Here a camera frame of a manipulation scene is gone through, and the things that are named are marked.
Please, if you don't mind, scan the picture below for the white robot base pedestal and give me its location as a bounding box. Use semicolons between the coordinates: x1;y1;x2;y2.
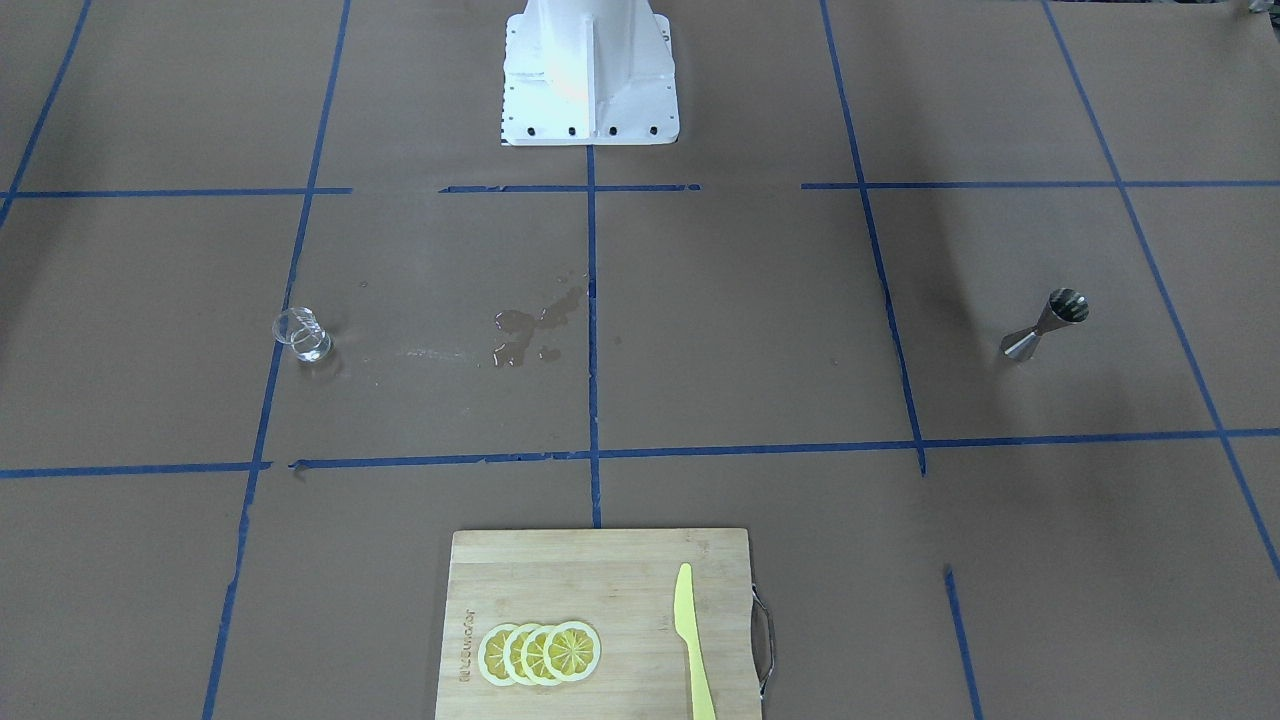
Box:
500;1;681;147

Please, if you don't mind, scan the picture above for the clear glass cup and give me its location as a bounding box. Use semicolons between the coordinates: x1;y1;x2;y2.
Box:
270;307;333;364

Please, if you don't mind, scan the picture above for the steel double jigger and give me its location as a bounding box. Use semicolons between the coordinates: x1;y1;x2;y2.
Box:
1000;288;1091;363

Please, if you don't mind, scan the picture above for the bamboo cutting board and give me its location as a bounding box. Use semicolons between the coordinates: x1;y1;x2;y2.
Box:
435;528;763;719

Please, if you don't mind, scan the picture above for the yellow plastic knife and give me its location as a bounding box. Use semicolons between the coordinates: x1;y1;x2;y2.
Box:
673;562;717;719

